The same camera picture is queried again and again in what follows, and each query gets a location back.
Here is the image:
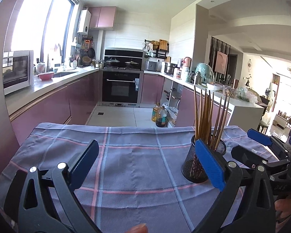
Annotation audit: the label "black mesh utensil holder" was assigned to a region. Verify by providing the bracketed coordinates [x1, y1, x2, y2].
[181, 136, 227, 183]

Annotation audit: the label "blue plaid tablecloth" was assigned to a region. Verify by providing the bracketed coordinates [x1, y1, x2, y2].
[0, 122, 280, 233]

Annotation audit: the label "pink upper cabinet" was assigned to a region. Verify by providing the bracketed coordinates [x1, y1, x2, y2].
[89, 6, 117, 29]

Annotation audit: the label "steel stock pot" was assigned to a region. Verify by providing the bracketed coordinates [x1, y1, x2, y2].
[164, 62, 177, 75]

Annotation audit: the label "bamboo chopstick longest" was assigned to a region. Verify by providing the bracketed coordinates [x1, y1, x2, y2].
[198, 90, 203, 138]

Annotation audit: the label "white water heater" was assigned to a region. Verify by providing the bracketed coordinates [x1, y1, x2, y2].
[77, 10, 91, 35]

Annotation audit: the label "yellow oil bottle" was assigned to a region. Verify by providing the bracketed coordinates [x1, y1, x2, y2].
[151, 103, 161, 122]

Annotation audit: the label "person's left hand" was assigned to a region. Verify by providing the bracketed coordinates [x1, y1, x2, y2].
[126, 223, 148, 233]

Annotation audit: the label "person's right hand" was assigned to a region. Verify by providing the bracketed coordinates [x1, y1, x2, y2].
[274, 194, 291, 232]

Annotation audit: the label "pink cabinets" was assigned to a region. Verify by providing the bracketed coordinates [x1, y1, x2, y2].
[140, 74, 233, 128]
[10, 71, 102, 145]

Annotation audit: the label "black range hood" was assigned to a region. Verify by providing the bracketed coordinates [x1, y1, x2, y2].
[103, 48, 146, 70]

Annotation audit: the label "black wall rack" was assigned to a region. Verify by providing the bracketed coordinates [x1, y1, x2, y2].
[142, 39, 169, 59]

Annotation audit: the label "bamboo chopstick dark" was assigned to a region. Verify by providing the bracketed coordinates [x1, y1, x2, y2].
[214, 96, 230, 148]

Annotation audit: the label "white microwave oven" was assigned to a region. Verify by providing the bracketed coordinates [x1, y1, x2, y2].
[2, 50, 33, 95]

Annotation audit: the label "black built-in oven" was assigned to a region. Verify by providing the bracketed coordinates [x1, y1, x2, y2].
[101, 70, 143, 107]

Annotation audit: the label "pink lower cabinets left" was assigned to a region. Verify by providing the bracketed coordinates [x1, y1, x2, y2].
[10, 71, 102, 145]

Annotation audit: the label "dark sauce bottle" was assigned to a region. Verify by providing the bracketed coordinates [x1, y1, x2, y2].
[156, 106, 167, 128]

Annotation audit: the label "lidded pot on stove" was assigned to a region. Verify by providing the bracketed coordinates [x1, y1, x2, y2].
[125, 60, 140, 70]

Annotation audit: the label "black wok on stove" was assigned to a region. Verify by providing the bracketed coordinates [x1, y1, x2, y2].
[104, 57, 120, 67]

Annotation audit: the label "pink bowl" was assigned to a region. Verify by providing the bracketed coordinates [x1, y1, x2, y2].
[38, 72, 55, 81]

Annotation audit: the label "bamboo chopstick patterned end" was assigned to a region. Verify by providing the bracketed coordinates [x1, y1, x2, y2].
[210, 97, 222, 150]

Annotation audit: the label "window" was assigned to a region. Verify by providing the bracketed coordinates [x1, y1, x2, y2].
[10, 0, 75, 63]

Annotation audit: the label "teal stand mixer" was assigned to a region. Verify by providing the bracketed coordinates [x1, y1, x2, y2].
[195, 63, 214, 83]

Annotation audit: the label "pink lower cabinets right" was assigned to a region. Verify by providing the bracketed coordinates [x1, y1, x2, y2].
[140, 74, 233, 128]

